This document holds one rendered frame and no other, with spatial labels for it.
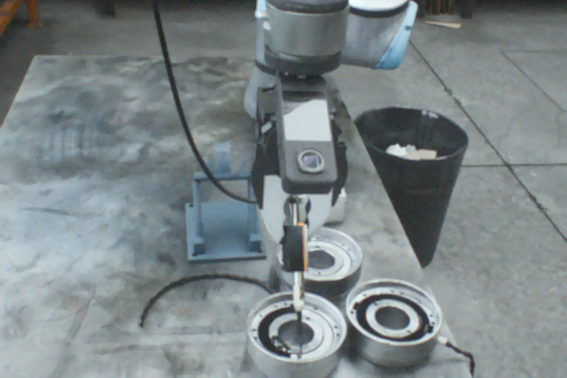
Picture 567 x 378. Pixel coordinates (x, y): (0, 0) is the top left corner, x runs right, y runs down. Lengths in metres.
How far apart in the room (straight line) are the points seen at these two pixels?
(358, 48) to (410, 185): 0.88
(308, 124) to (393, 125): 1.64
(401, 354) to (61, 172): 0.59
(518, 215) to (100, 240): 1.88
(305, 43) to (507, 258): 1.84
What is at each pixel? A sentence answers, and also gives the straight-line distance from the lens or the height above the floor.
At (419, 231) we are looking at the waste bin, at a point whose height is 0.17.
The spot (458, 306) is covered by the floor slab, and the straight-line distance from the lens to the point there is 2.14.
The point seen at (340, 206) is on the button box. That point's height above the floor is 0.83.
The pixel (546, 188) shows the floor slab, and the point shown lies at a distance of 2.82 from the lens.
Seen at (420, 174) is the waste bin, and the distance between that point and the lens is 1.97.
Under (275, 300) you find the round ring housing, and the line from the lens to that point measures 0.80.
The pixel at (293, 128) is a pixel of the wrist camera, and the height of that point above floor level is 1.08.
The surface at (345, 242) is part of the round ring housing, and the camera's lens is 0.90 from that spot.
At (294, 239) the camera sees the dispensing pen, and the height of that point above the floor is 0.94.
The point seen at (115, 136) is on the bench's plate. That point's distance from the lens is 1.19.
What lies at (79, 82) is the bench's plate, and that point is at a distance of 1.40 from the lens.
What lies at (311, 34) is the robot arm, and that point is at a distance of 0.61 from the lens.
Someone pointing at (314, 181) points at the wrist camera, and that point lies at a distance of 0.58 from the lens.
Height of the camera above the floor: 1.36
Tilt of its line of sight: 30 degrees down
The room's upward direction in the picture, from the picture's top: 3 degrees clockwise
